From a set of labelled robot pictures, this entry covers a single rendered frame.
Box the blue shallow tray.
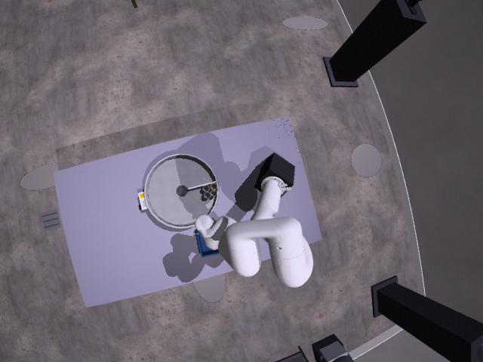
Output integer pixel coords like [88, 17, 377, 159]
[196, 232, 219, 257]

